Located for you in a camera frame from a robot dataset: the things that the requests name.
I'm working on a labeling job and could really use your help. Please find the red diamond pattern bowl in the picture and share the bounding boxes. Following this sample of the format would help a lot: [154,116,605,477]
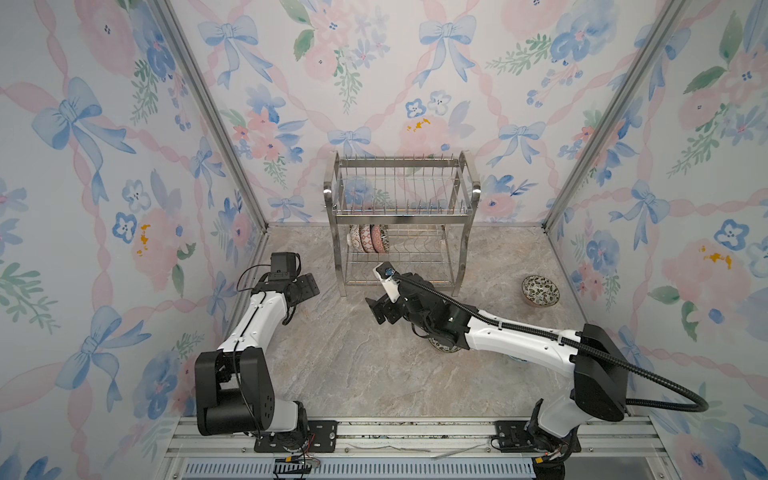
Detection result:
[359,224,376,253]

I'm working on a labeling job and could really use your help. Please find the black floral pattern bowl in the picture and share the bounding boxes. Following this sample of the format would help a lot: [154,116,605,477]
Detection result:
[370,225,389,254]

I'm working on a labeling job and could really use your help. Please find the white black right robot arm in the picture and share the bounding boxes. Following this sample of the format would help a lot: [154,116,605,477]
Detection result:
[368,262,629,479]

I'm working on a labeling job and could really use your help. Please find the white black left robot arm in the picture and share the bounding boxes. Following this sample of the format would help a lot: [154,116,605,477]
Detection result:
[194,252,319,448]

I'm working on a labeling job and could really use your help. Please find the stainless steel dish rack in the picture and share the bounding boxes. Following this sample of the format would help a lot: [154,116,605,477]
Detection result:
[323,151,482,295]

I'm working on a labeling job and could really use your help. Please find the black leaf pattern pink bowl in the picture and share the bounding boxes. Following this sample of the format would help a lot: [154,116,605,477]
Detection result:
[521,275,561,308]

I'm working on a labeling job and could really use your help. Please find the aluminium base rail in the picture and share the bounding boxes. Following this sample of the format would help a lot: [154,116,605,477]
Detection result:
[155,417,682,479]

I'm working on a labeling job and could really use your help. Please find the black corrugated cable conduit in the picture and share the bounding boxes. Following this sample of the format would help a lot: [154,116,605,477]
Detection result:
[392,275,710,414]

